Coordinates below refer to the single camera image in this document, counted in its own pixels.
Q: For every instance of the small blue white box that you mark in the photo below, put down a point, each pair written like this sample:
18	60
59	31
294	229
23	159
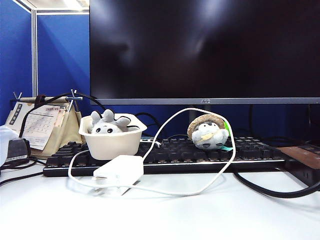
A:
147	139

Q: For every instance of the black computer keyboard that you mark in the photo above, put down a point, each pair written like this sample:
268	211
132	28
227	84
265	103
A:
175	155

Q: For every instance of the white square bowl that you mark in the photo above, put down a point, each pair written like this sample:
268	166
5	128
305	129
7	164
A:
112	147

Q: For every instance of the small black box device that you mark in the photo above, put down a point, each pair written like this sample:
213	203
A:
17	149

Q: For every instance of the grey penguin plush straw hat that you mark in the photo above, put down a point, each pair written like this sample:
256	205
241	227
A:
210	136

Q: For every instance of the white power adapter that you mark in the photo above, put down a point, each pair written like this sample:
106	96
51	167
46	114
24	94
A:
120	167

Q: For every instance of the white plastic bag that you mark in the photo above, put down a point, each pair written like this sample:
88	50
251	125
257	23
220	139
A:
5	142

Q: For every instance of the beige canvas desk calendar stand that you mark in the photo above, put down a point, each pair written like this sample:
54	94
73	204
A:
66	135

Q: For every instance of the white calendar paper sheet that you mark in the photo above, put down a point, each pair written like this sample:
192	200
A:
40	127

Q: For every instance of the black power strip brown top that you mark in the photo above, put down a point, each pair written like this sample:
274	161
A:
300	155

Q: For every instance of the grey monitor stand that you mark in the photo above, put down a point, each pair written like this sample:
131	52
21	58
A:
193	115

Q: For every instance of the aluminium partition frame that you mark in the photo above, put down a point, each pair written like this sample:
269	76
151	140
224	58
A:
34	50

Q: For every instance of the white card with black print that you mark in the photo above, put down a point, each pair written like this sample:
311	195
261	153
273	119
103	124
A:
16	115

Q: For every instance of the black computer monitor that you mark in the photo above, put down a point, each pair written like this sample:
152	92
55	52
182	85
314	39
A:
200	50

